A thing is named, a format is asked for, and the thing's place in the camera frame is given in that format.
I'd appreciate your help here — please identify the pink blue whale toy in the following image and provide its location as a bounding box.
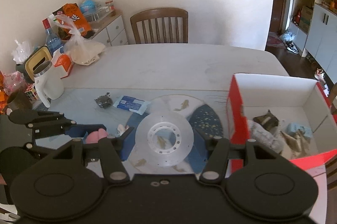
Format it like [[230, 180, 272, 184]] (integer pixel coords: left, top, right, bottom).
[[85, 128, 108, 144]]

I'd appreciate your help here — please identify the clear tape roll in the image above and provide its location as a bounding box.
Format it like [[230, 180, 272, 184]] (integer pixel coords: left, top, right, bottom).
[[135, 111, 194, 167]]

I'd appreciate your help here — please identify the white labelled pouch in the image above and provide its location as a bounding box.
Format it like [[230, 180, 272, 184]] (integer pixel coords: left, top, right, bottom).
[[247, 120, 284, 154]]

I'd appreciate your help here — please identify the black snack packet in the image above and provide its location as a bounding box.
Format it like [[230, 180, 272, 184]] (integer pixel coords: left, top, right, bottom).
[[253, 110, 279, 131]]

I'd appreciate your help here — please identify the silver snack packet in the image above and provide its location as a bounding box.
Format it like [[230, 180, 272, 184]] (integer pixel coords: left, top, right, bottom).
[[280, 132, 311, 160]]

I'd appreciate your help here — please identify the light blue herbal carton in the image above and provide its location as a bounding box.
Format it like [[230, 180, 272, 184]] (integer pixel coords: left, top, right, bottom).
[[286, 122, 313, 138]]

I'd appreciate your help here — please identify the bag of dark seeds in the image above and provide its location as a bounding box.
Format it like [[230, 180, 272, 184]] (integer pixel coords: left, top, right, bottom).
[[94, 92, 113, 109]]

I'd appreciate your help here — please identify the blue tissue pack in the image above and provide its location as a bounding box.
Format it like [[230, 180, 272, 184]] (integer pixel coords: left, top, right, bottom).
[[113, 96, 150, 115]]

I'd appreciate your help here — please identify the white electric kettle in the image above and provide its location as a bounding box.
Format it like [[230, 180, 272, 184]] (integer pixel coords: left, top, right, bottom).
[[34, 61, 64, 108]]

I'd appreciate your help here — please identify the rubiks cube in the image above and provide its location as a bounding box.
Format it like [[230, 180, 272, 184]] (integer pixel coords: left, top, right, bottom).
[[25, 83, 39, 102]]

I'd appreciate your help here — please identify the orange white carton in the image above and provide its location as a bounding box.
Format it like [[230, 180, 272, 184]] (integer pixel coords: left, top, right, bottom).
[[51, 50, 74, 79]]

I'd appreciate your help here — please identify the clear plastic bag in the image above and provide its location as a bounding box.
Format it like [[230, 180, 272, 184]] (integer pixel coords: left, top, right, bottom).
[[55, 14, 106, 66]]

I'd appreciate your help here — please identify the yellow tissue box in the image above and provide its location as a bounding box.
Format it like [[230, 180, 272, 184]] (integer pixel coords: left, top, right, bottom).
[[15, 46, 52, 84]]

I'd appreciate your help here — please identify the blue glass bottle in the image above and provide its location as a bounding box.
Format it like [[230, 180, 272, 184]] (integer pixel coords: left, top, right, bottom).
[[42, 18, 63, 55]]

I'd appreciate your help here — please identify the red cardboard box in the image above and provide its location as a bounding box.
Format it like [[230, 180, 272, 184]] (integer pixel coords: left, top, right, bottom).
[[226, 73, 337, 173]]

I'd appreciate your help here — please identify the white drawer cabinet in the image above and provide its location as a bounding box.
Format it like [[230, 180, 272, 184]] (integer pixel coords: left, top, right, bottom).
[[90, 10, 128, 46]]

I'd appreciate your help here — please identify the orange snack bag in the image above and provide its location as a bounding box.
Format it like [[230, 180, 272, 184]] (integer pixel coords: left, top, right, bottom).
[[52, 3, 95, 39]]

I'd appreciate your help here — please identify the wooden chair right side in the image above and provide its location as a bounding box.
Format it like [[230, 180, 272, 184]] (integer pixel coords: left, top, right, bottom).
[[327, 84, 337, 115]]

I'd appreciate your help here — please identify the wooden chair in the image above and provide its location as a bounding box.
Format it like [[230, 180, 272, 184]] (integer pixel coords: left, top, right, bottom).
[[327, 84, 337, 115], [130, 8, 189, 44]]

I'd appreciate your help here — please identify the wooden chair far side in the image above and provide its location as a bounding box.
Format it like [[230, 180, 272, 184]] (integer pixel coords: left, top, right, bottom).
[[130, 8, 189, 44]]

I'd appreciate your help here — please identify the grey wall cupboard unit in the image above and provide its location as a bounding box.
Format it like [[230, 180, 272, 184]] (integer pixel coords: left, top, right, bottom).
[[288, 0, 336, 83]]

